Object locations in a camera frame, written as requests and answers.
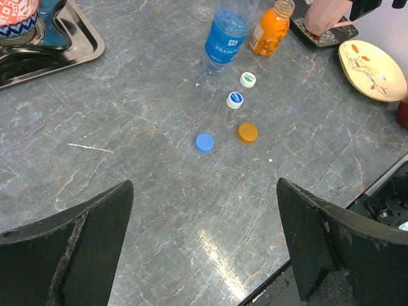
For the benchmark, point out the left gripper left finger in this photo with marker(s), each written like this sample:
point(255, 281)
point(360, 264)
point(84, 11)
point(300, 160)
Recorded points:
point(69, 258)

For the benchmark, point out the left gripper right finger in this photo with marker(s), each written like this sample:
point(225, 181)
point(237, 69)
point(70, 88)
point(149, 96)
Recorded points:
point(322, 238)

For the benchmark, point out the orange bottle cap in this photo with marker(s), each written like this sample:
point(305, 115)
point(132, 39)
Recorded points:
point(247, 132)

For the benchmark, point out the plain blue bottle cap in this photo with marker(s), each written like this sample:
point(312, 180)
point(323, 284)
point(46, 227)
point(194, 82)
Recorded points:
point(204, 142)

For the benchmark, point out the blue pocari bottle cap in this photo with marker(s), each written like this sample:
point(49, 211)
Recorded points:
point(234, 100)

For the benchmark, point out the white green bottle cap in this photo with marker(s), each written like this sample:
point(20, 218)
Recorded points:
point(247, 79)

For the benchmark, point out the orange juice bottle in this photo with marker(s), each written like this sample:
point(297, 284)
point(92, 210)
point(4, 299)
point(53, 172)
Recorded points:
point(272, 28)

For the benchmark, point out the clear bottle blue cap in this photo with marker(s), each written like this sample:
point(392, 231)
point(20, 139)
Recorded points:
point(230, 26)

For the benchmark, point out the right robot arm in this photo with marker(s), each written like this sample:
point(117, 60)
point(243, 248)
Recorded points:
point(361, 8)

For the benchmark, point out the red white bowl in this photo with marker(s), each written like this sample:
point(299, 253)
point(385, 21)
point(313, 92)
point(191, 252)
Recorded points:
point(402, 112)

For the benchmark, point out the beige bird plate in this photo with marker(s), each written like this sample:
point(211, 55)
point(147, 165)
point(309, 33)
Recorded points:
point(371, 71)

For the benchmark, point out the dark floral square plate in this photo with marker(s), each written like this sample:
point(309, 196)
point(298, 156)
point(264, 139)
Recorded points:
point(330, 38)

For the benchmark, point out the steel tray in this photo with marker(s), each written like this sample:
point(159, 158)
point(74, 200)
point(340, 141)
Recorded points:
point(87, 45)

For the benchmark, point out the pink mug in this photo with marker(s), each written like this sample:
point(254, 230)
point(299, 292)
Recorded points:
point(324, 15)

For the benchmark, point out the blue star-shaped dish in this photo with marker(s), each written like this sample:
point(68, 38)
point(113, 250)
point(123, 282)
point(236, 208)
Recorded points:
point(47, 37)

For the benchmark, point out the red patterned bowl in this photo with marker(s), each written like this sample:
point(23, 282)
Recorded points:
point(18, 17)

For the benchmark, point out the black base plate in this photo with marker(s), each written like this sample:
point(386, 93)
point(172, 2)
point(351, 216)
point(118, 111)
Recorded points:
point(385, 202)

